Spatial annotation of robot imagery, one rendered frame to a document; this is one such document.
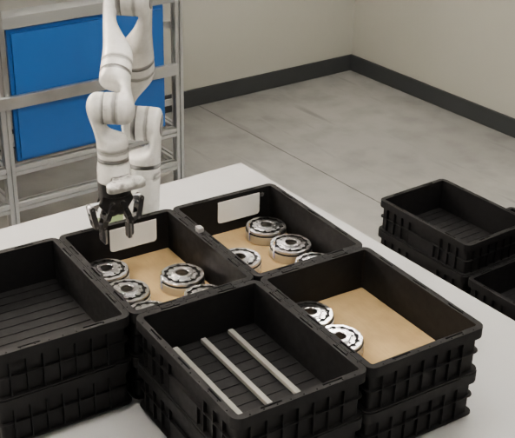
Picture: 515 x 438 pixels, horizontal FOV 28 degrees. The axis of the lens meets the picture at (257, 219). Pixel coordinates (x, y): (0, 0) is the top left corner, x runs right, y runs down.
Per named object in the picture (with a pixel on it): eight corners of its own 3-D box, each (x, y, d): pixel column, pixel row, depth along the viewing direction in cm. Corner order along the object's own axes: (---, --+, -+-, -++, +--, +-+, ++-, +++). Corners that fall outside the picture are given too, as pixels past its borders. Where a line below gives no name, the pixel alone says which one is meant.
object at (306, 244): (261, 243, 252) (261, 241, 252) (293, 232, 258) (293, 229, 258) (288, 259, 245) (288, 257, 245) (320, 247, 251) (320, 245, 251)
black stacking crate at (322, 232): (171, 249, 258) (171, 209, 253) (270, 222, 272) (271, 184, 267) (255, 323, 228) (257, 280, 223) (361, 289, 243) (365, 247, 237)
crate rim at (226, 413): (133, 325, 209) (132, 315, 208) (256, 287, 223) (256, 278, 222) (234, 433, 179) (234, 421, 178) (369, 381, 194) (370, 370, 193)
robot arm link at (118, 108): (131, 113, 217) (138, 60, 223) (90, 112, 217) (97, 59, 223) (135, 131, 223) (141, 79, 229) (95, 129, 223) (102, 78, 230)
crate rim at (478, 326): (256, 287, 224) (257, 277, 222) (365, 254, 238) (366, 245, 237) (369, 381, 194) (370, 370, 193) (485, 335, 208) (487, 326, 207)
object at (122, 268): (77, 267, 240) (77, 265, 239) (116, 256, 245) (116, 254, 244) (95, 286, 232) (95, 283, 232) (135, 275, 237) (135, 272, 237)
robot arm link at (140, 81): (118, 45, 255) (156, 48, 255) (125, 122, 276) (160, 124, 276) (113, 70, 249) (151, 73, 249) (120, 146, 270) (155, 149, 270)
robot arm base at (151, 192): (118, 221, 280) (119, 162, 274) (143, 212, 287) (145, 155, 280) (140, 231, 275) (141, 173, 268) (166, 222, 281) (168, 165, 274)
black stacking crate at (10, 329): (-66, 315, 229) (-72, 270, 223) (59, 281, 243) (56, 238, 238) (-4, 409, 199) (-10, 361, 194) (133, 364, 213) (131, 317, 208)
